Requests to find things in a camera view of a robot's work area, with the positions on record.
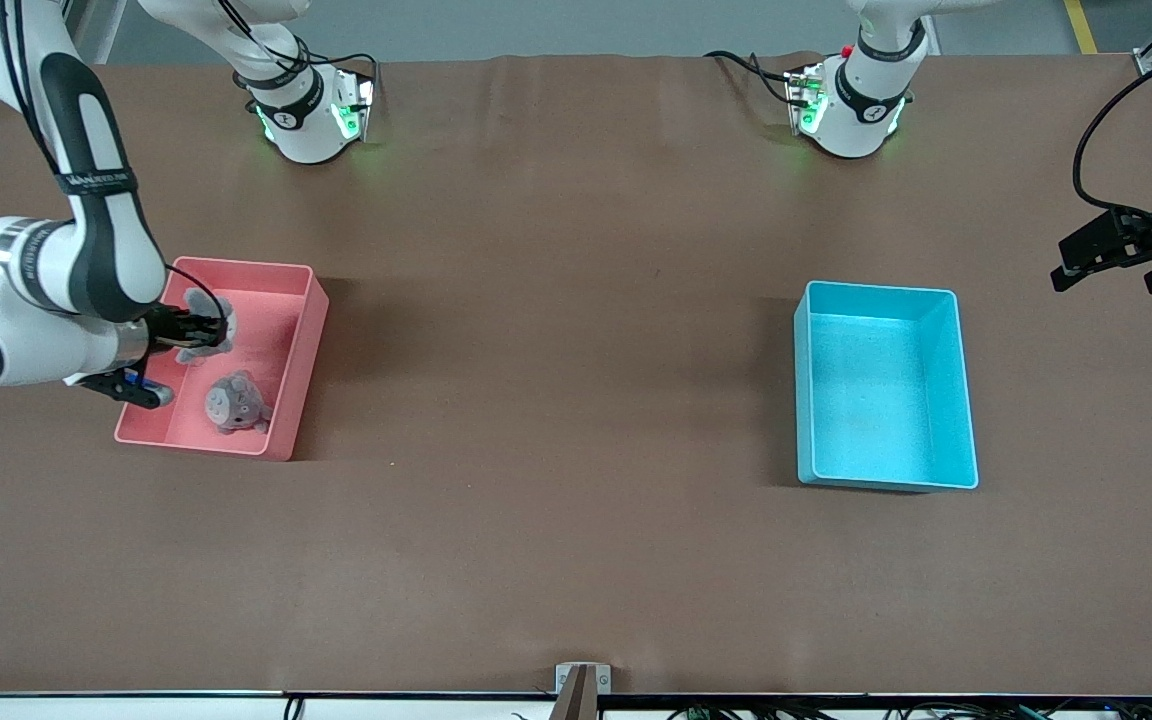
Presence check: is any plain grey plush toy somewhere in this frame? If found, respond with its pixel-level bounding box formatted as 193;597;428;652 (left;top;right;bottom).
176;288;237;366

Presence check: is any grey plush toy white face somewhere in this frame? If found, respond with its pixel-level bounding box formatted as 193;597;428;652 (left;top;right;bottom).
203;369;274;435

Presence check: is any pink plastic box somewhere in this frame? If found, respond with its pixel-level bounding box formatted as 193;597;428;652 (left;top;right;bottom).
114;256;330;462

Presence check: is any blue plastic box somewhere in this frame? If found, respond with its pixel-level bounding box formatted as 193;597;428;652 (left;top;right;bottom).
793;280;980;493

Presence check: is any brown table cover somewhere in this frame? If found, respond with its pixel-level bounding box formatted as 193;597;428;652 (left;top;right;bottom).
0;52;1152;696

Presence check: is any black right base cable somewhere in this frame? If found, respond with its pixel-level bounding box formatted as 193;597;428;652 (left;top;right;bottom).
216;0;382;106

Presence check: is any black base cable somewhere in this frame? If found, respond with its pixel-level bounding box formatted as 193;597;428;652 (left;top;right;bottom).
704;50;799;106
216;0;382;106

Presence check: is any black left base cable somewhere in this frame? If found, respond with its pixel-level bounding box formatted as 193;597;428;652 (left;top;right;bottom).
704;50;799;106

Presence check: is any small metal bracket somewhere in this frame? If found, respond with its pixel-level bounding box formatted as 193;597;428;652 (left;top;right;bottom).
555;663;612;694

